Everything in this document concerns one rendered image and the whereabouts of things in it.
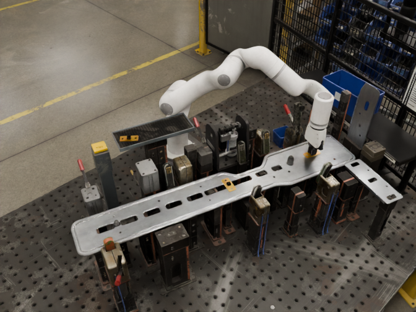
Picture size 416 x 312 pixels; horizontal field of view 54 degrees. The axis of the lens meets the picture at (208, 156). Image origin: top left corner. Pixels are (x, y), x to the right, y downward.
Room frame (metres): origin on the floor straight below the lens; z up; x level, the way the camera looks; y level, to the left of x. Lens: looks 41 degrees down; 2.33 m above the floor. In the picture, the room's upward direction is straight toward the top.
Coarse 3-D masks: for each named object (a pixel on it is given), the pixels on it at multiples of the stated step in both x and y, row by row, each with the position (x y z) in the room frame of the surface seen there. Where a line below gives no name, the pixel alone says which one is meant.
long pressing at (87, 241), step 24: (336, 144) 1.61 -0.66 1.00; (264, 168) 1.43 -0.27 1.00; (288, 168) 1.43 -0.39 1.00; (312, 168) 1.43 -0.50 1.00; (168, 192) 1.27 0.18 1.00; (192, 192) 1.27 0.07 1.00; (240, 192) 1.27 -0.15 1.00; (96, 216) 1.13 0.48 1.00; (120, 216) 1.13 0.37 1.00; (144, 216) 1.13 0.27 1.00; (168, 216) 1.13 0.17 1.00; (192, 216) 1.13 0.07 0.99; (96, 240) 1.00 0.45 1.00; (120, 240) 1.00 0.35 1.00
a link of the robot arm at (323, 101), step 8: (320, 96) 1.51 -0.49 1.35; (328, 96) 1.51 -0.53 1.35; (320, 104) 1.48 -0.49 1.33; (328, 104) 1.48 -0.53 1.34; (312, 112) 1.51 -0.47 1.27; (320, 112) 1.48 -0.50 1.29; (328, 112) 1.48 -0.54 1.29; (312, 120) 1.50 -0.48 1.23; (320, 120) 1.48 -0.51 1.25; (328, 120) 1.49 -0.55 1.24
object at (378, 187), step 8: (360, 160) 1.48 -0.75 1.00; (352, 168) 1.43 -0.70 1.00; (360, 168) 1.43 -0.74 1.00; (368, 168) 1.43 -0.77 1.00; (360, 176) 1.37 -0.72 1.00; (368, 176) 1.37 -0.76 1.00; (376, 176) 1.37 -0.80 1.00; (368, 184) 1.32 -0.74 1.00; (376, 184) 1.32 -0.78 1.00; (384, 184) 1.32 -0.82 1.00; (376, 192) 1.27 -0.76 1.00; (384, 192) 1.27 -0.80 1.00; (392, 192) 1.27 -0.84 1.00; (384, 200) 1.22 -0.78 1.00; (392, 200) 1.22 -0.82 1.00
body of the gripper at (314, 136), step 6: (306, 132) 1.54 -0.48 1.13; (312, 132) 1.51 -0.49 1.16; (318, 132) 1.48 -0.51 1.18; (324, 132) 1.48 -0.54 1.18; (306, 138) 1.53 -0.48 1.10; (312, 138) 1.50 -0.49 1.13; (318, 138) 1.47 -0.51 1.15; (324, 138) 1.48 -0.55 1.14; (312, 144) 1.49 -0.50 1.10; (318, 144) 1.47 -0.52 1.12
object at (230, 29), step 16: (208, 0) 4.51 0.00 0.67; (224, 0) 4.31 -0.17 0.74; (240, 0) 4.13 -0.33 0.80; (256, 0) 3.98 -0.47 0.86; (272, 0) 3.83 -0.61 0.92; (288, 0) 3.66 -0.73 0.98; (208, 16) 4.51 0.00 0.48; (224, 16) 4.30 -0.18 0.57; (240, 16) 4.12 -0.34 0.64; (256, 16) 3.97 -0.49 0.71; (208, 32) 4.51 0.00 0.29; (224, 32) 4.30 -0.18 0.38; (240, 32) 4.12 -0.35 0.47; (256, 32) 3.97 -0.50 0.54; (224, 48) 4.31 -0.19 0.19
